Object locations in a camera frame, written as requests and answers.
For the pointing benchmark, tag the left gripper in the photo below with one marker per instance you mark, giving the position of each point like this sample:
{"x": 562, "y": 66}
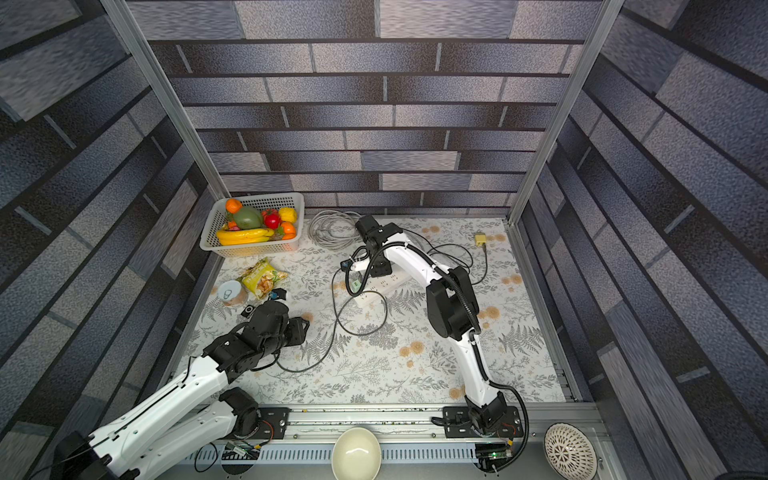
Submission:
{"x": 300, "y": 327}

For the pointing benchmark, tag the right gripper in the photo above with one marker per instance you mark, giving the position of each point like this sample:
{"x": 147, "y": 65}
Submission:
{"x": 366, "y": 224}

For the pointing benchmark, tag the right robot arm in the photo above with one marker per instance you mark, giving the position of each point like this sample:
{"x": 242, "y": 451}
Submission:
{"x": 452, "y": 310}

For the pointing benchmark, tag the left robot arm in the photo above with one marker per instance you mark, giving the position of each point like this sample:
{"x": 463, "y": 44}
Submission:
{"x": 199, "y": 406}

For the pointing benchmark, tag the white power strip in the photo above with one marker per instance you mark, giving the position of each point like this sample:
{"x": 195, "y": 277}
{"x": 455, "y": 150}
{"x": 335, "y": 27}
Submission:
{"x": 375, "y": 287}

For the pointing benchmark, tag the yellow corn chips bag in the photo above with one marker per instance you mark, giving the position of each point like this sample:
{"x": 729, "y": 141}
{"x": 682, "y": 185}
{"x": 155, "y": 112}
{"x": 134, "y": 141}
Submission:
{"x": 261, "y": 278}

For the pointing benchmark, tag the pull-tab food can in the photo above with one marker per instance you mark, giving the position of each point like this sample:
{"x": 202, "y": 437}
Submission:
{"x": 232, "y": 293}

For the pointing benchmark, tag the yellow plastic corn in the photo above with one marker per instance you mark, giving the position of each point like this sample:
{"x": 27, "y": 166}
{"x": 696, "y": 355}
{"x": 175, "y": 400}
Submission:
{"x": 288, "y": 214}

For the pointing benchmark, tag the yellow plastic banana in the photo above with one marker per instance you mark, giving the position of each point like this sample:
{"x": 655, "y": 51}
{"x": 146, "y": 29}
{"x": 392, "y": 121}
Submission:
{"x": 243, "y": 237}

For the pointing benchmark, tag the green plastic mango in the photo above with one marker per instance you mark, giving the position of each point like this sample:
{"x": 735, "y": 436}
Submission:
{"x": 248, "y": 218}

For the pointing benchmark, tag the white plastic fruit basket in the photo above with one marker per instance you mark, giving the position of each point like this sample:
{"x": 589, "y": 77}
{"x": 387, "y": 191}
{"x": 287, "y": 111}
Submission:
{"x": 285, "y": 239}

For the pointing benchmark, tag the orange plastic tangerine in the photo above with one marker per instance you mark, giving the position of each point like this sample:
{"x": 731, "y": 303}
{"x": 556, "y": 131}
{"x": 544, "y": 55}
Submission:
{"x": 232, "y": 206}

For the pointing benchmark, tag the cream ceramic bowl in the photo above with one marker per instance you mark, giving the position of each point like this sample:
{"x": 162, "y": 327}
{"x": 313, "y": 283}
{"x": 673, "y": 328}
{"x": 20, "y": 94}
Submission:
{"x": 356, "y": 455}

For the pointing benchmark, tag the white woven plate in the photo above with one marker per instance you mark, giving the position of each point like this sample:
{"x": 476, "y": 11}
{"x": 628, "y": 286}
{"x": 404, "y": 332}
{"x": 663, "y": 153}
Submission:
{"x": 570, "y": 453}

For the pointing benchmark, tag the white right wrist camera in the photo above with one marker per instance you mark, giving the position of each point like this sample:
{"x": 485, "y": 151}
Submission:
{"x": 355, "y": 265}

